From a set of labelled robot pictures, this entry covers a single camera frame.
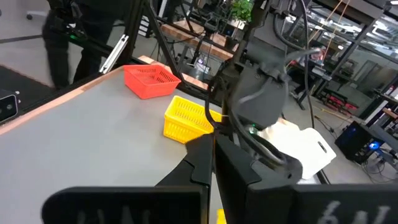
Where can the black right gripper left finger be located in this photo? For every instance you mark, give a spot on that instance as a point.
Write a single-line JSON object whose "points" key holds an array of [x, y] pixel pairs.
{"points": [[186, 174]]}

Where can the black computer with blue light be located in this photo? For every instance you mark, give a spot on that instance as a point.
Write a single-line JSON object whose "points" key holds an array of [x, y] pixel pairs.
{"points": [[354, 140]]}

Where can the wooden workbench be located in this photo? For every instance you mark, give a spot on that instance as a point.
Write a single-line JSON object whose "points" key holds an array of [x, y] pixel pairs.
{"points": [[192, 37]]}

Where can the white plastic container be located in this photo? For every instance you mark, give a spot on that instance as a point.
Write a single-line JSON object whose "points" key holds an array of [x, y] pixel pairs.
{"points": [[298, 146]]}

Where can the black table level camera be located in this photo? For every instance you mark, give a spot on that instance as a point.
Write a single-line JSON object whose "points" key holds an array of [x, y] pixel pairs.
{"points": [[7, 105]]}

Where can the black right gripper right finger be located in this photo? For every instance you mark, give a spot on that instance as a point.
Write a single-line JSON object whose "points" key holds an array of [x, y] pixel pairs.
{"points": [[239, 186]]}

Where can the orange plastic basket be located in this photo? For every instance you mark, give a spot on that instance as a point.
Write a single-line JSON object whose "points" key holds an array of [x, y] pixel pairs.
{"points": [[149, 84]]}

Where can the yellow block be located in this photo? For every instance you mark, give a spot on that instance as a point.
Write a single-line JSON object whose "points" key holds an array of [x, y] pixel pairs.
{"points": [[183, 121]]}

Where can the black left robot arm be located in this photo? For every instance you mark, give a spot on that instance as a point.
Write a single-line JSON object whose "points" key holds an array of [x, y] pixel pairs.
{"points": [[258, 96]]}

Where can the silver aluminium profile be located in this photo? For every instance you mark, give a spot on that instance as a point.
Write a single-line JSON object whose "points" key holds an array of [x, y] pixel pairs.
{"points": [[113, 54]]}

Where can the person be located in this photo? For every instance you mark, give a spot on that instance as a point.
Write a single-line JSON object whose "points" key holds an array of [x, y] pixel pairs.
{"points": [[59, 56]]}

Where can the black aluminium table frame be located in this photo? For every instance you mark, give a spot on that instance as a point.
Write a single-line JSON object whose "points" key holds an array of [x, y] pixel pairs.
{"points": [[161, 40]]}

